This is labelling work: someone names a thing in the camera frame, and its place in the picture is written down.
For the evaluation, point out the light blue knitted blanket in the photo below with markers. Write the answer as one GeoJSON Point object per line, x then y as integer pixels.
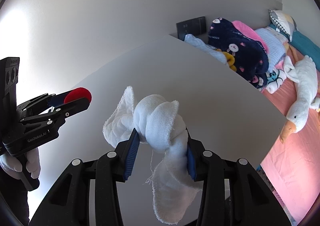
{"type": "Point", "coordinates": [275, 42]}

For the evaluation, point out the colourful foam floor mat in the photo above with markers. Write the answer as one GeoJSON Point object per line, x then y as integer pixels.
{"type": "Point", "coordinates": [263, 175]}

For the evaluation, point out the grey dresser cabinet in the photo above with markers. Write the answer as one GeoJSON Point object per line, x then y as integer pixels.
{"type": "Point", "coordinates": [221, 109]}

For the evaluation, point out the white cartoon print garment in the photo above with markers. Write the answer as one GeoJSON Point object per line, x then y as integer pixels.
{"type": "Point", "coordinates": [274, 80]}

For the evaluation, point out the teal long pillow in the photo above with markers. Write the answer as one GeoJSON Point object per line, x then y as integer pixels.
{"type": "Point", "coordinates": [306, 47]}

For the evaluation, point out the navy rabbit print blanket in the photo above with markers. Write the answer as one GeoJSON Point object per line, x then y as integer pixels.
{"type": "Point", "coordinates": [250, 57]}

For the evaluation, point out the red round plush piece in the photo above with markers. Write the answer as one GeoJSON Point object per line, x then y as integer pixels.
{"type": "Point", "coordinates": [76, 94]}

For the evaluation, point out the pink blanket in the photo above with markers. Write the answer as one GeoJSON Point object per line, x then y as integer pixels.
{"type": "Point", "coordinates": [250, 33]}

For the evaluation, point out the white knotted cloth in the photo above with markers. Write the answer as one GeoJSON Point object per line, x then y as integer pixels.
{"type": "Point", "coordinates": [158, 124]}

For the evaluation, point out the white goose plush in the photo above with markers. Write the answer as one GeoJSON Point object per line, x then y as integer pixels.
{"type": "Point", "coordinates": [304, 74]}

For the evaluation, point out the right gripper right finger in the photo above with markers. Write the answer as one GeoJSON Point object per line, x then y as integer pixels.
{"type": "Point", "coordinates": [195, 159]}

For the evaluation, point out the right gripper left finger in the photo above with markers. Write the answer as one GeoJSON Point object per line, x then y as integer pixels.
{"type": "Point", "coordinates": [127, 152]}

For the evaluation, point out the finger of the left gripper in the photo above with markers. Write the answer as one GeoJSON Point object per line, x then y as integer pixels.
{"type": "Point", "coordinates": [56, 100]}
{"type": "Point", "coordinates": [69, 109]}

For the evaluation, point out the light blue small cloth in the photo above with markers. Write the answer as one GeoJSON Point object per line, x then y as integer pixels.
{"type": "Point", "coordinates": [201, 45]}

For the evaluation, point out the black wall switch panel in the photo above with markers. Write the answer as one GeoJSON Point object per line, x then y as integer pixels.
{"type": "Point", "coordinates": [195, 26]}

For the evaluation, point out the pink bed sheet mattress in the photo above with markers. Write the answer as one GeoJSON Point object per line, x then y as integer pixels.
{"type": "Point", "coordinates": [293, 168]}

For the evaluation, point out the patterned grey yellow pillow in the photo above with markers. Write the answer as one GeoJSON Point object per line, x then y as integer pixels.
{"type": "Point", "coordinates": [283, 22]}

